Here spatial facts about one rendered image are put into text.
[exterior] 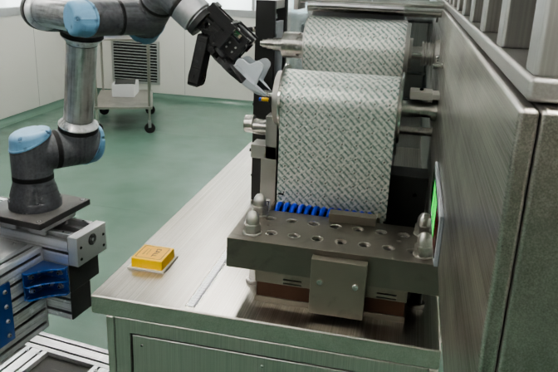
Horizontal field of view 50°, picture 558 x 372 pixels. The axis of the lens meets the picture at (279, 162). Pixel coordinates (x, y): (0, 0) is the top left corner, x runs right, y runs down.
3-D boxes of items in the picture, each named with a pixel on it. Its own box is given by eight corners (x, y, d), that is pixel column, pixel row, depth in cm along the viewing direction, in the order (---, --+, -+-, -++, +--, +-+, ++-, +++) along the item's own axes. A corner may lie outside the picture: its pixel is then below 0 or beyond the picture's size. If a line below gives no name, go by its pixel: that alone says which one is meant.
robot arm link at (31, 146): (5, 171, 177) (0, 126, 173) (51, 163, 185) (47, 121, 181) (17, 183, 168) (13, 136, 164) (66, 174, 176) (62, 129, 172)
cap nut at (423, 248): (413, 249, 111) (415, 227, 109) (433, 252, 110) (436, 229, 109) (412, 257, 107) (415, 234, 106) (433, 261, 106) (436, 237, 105)
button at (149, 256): (144, 253, 133) (144, 243, 133) (174, 257, 132) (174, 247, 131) (130, 267, 127) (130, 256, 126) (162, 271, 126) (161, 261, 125)
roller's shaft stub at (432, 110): (401, 115, 127) (403, 95, 126) (435, 119, 126) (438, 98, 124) (400, 120, 123) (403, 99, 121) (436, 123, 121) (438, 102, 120)
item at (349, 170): (276, 207, 131) (280, 124, 125) (385, 220, 126) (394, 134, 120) (276, 208, 130) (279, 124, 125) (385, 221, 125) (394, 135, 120)
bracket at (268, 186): (252, 232, 147) (255, 110, 138) (277, 235, 146) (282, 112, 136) (246, 240, 142) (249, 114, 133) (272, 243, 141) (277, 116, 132)
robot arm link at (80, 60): (44, 157, 185) (46, -21, 159) (91, 149, 194) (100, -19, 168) (59, 177, 177) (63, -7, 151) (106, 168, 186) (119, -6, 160)
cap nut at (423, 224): (413, 229, 119) (415, 208, 118) (432, 232, 119) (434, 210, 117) (413, 237, 116) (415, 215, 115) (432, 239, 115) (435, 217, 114)
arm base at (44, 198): (-4, 208, 175) (-8, 177, 172) (33, 193, 188) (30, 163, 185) (38, 217, 170) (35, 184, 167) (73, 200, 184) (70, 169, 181)
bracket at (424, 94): (409, 95, 126) (410, 85, 125) (438, 96, 124) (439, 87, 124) (409, 99, 121) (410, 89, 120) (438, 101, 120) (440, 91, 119)
